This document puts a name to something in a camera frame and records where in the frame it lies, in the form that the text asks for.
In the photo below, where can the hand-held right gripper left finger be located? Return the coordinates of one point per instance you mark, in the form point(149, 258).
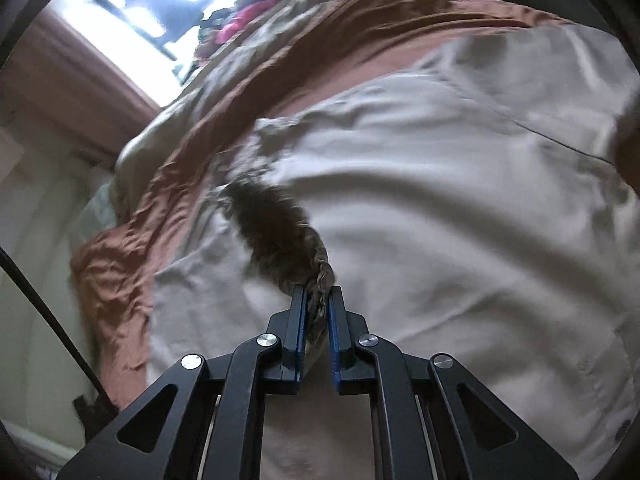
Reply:
point(301, 340)

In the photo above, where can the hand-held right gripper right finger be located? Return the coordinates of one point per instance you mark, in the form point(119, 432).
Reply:
point(334, 340)

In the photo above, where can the pile of colourful clothes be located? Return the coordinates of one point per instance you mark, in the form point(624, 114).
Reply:
point(245, 15)

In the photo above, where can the pale pillow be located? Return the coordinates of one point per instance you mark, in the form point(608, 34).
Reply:
point(100, 205)

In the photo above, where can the rust brown bed sheet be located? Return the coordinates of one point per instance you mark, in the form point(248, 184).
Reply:
point(350, 60)

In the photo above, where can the olive tan duvet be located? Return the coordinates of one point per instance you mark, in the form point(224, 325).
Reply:
point(250, 55)

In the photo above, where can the pink curtain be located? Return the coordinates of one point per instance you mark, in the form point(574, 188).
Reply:
point(75, 85)

